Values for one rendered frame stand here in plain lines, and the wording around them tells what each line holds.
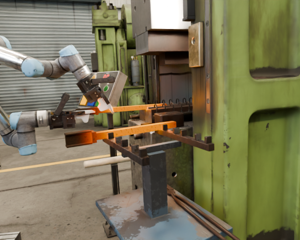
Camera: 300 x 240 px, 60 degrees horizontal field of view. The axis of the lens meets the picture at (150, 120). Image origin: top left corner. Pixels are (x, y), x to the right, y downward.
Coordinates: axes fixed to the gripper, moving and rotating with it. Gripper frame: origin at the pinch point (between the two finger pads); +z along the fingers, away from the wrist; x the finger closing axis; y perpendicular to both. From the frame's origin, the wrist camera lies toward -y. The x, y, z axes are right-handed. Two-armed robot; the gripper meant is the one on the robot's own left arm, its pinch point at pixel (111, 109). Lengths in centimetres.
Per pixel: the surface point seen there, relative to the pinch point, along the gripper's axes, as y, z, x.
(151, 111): -14.9, 10.2, 7.5
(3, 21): 33, -248, -795
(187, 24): -51, -16, 13
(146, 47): -29.8, -16.4, 5.6
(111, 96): -8.8, 0.8, -38.9
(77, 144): 20.3, -5.7, 42.8
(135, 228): 21, 22, 57
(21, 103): 137, -22, -795
